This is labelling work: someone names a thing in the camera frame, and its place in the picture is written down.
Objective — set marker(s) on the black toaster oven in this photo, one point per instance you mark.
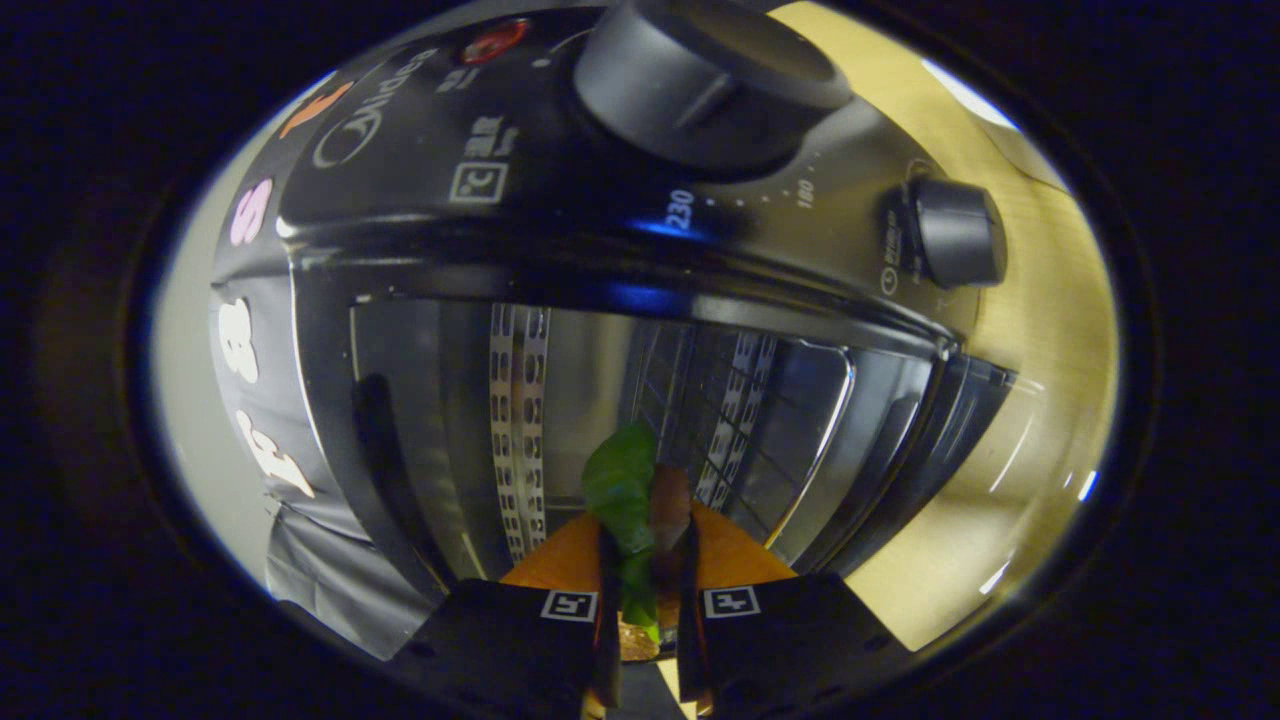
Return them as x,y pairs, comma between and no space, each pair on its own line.
560,200

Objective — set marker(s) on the sandwich with green lettuce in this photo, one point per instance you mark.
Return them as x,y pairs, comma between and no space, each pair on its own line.
622,480

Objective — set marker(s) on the black backdrop cloth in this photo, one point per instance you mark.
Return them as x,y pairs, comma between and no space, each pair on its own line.
300,580

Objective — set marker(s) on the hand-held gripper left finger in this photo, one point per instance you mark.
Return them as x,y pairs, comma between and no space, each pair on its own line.
520,640

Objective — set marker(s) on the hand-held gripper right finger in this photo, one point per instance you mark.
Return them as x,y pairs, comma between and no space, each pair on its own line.
780,640

